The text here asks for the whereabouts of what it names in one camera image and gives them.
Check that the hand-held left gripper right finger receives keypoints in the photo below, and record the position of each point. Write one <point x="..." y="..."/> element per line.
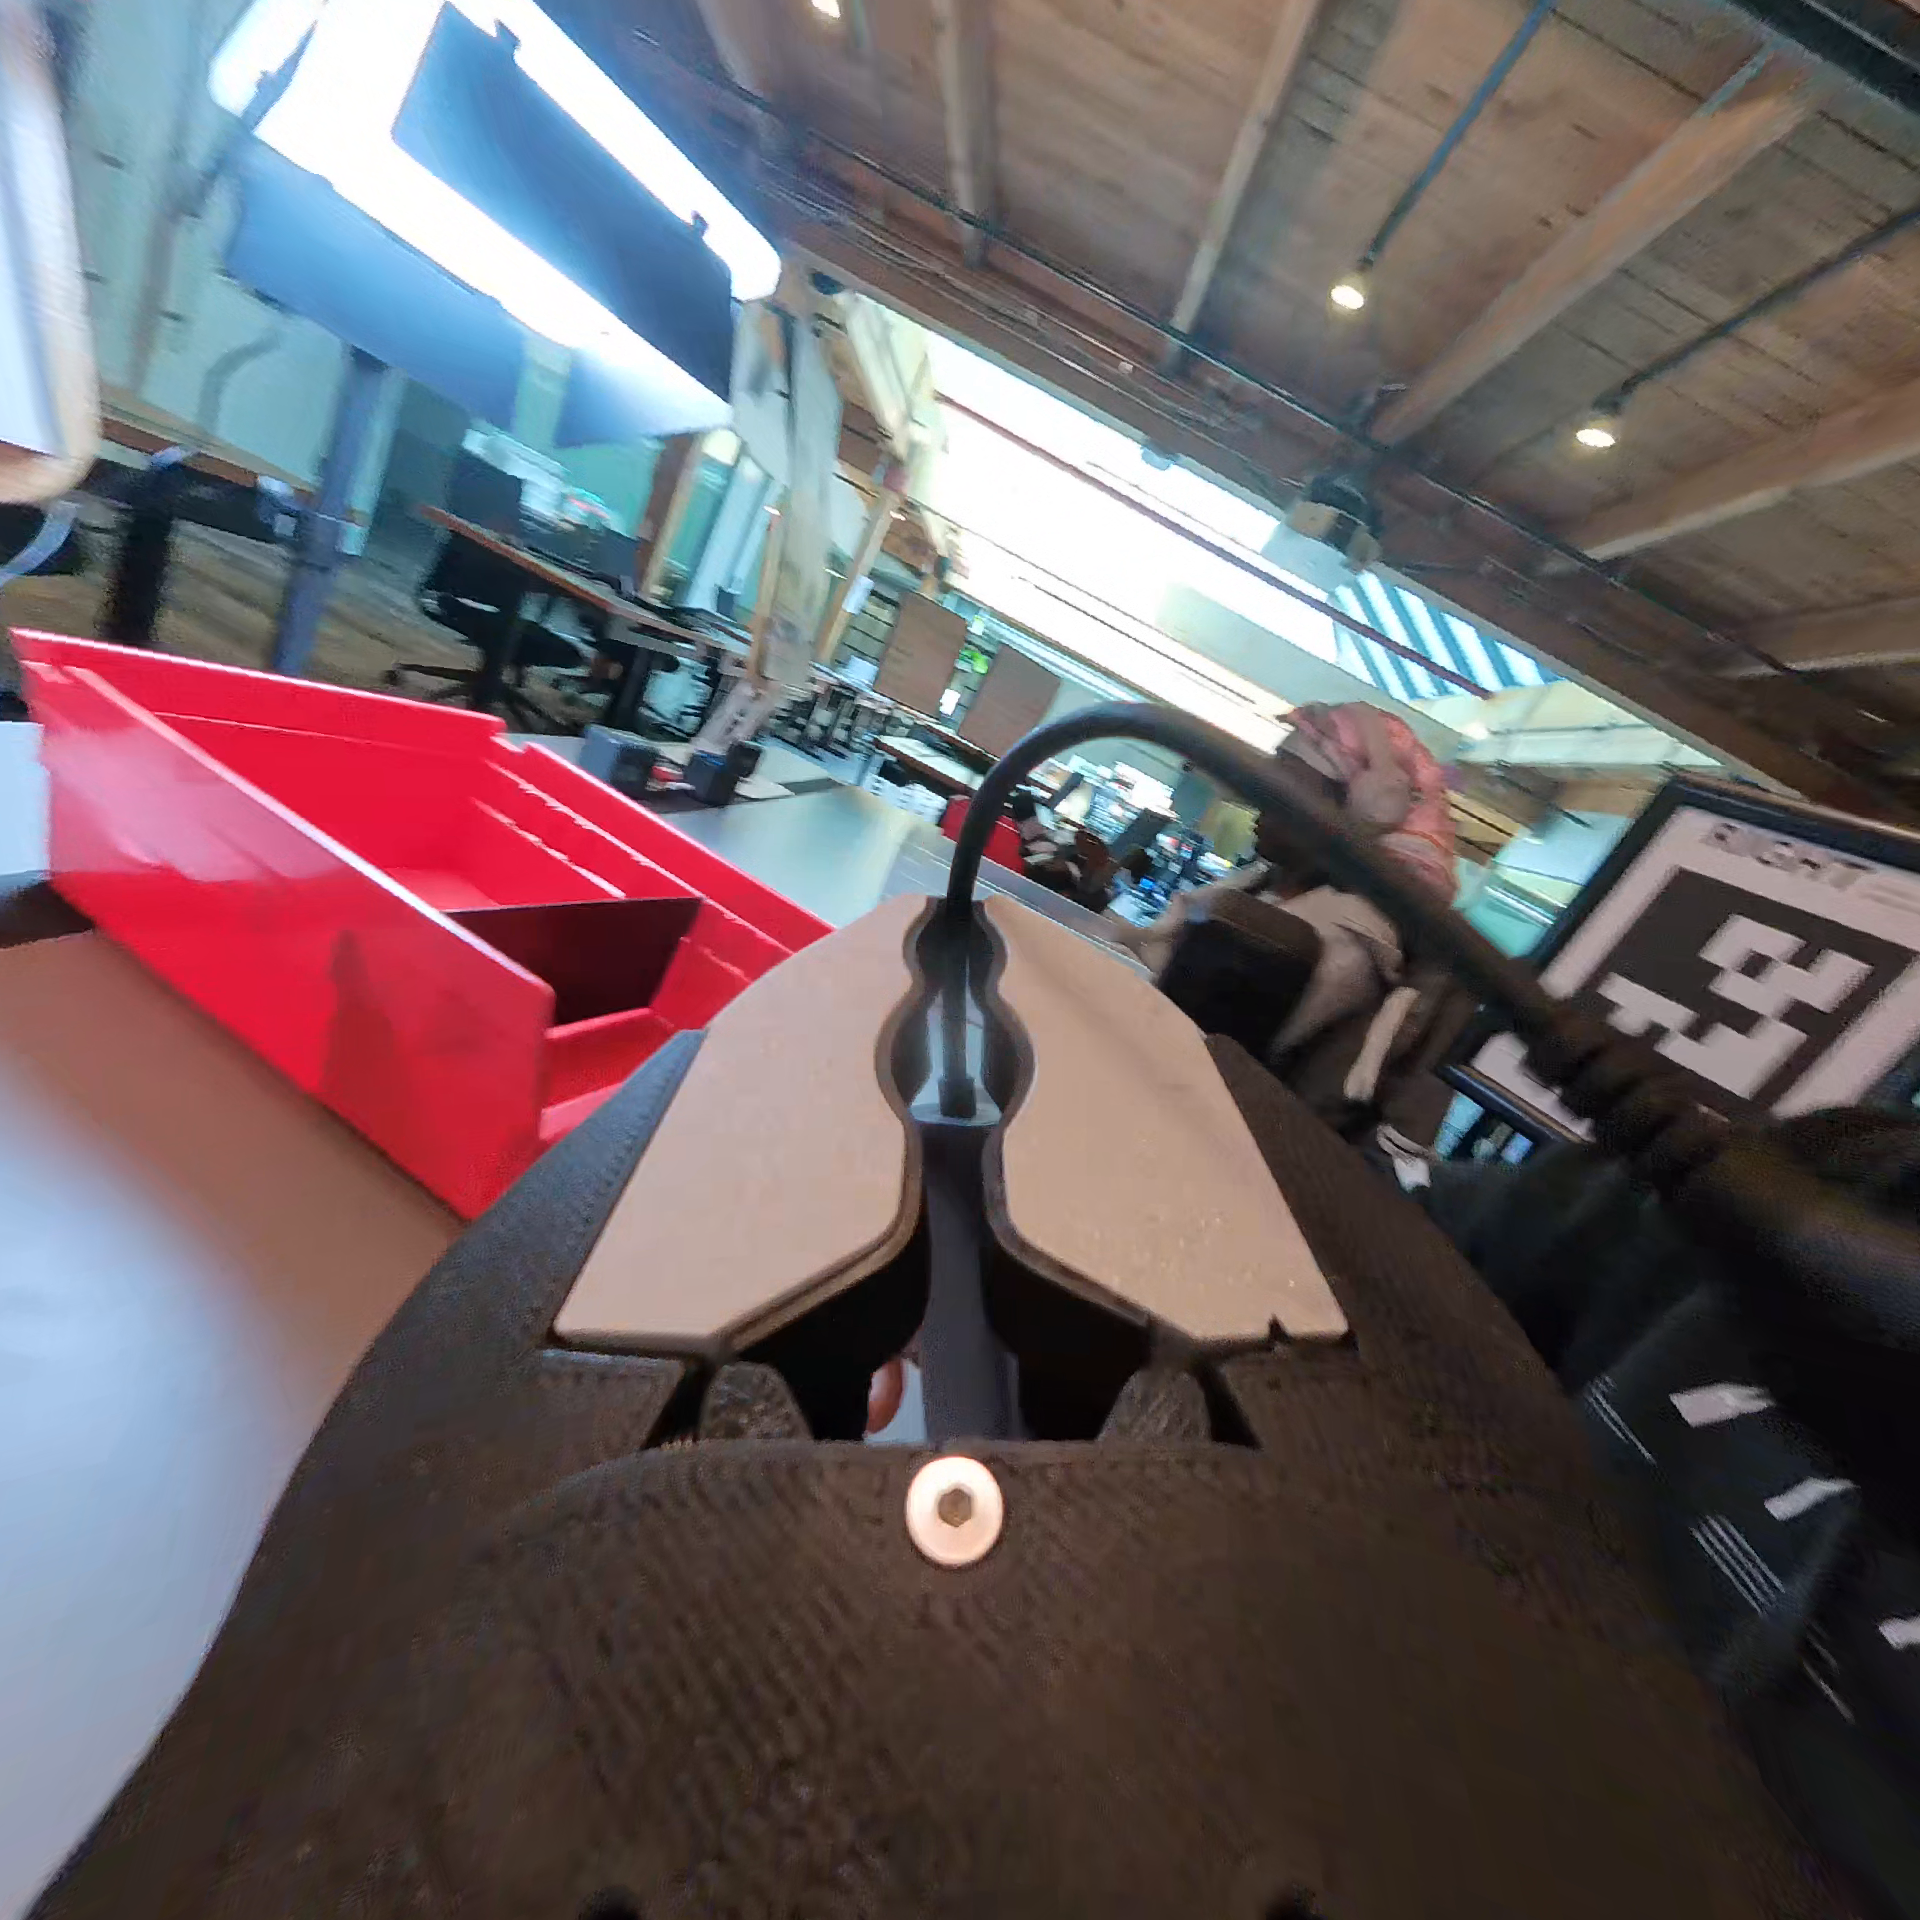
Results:
<point x="1155" y="1184"/>

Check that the ceiling spotlight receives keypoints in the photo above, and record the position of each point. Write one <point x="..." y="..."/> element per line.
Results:
<point x="1348" y="291"/>
<point x="1596" y="431"/>

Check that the brown backing board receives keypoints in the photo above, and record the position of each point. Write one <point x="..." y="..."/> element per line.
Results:
<point x="1008" y="703"/>
<point x="918" y="662"/>

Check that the instruction sheet on stand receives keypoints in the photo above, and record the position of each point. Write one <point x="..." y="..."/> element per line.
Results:
<point x="38" y="301"/>

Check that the grey metal post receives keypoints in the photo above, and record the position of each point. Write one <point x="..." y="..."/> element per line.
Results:
<point x="338" y="494"/>

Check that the brown office desk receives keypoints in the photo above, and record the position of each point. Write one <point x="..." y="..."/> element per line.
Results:
<point x="599" y="592"/>

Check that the black office chair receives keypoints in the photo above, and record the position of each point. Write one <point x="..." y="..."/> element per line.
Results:
<point x="494" y="616"/>

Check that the small red plastic bin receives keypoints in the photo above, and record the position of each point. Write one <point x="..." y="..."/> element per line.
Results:
<point x="300" y="931"/>

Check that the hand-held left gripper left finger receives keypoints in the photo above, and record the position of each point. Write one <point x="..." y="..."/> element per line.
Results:
<point x="751" y="1172"/>

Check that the black battery charger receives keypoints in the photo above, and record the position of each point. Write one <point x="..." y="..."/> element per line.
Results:
<point x="727" y="768"/>
<point x="623" y="758"/>

